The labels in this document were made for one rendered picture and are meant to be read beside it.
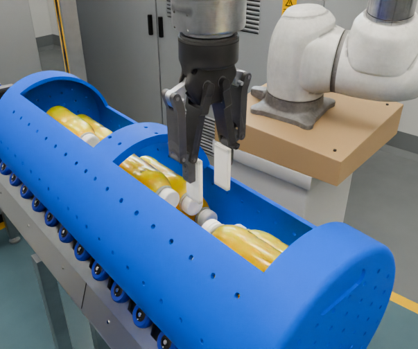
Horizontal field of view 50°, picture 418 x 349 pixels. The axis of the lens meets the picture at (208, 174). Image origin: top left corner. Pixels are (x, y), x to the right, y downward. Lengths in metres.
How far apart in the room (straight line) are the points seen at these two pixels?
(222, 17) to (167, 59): 2.35
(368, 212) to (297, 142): 1.77
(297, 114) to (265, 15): 1.20
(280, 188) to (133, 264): 0.64
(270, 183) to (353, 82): 0.34
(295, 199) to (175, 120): 0.69
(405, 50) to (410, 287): 1.53
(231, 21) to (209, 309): 0.33
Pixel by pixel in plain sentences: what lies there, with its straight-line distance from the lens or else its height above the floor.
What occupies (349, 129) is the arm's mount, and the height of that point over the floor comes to 1.08.
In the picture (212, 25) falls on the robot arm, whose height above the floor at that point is 1.46.
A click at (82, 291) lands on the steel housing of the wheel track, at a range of 1.01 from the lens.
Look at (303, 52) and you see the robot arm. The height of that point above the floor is 1.27.
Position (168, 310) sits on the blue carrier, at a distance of 0.62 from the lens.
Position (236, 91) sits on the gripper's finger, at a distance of 0.63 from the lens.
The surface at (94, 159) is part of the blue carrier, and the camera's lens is 0.78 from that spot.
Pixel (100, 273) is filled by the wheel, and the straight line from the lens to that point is 0.91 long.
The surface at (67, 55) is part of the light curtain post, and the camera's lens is 1.79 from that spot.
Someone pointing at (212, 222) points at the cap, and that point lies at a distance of 0.70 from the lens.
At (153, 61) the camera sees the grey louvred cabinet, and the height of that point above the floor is 0.72.
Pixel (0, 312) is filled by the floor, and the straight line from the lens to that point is 2.31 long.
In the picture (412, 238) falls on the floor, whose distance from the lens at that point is 2.74.
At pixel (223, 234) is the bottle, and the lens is 0.66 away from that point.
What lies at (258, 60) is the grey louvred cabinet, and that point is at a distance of 2.42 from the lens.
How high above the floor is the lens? 1.57
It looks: 31 degrees down
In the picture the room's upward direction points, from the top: straight up
